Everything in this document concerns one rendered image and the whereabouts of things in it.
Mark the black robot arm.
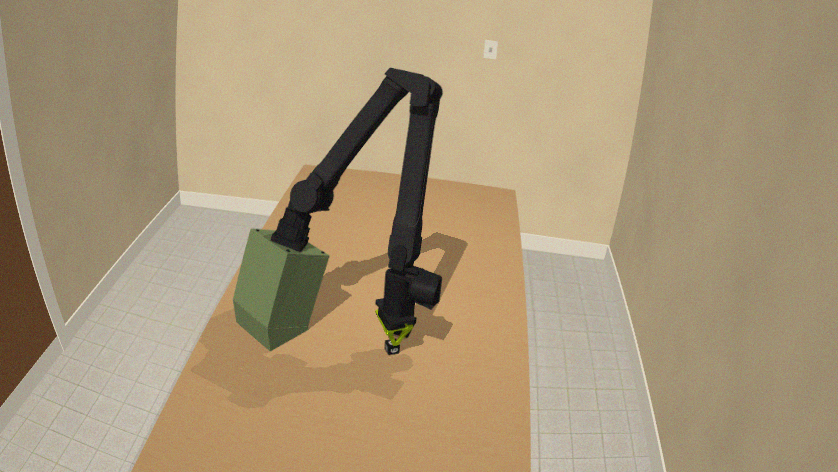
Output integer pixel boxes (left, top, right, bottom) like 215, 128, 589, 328
271, 68, 443, 317

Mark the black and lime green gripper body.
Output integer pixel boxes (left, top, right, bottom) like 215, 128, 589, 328
375, 292, 415, 331

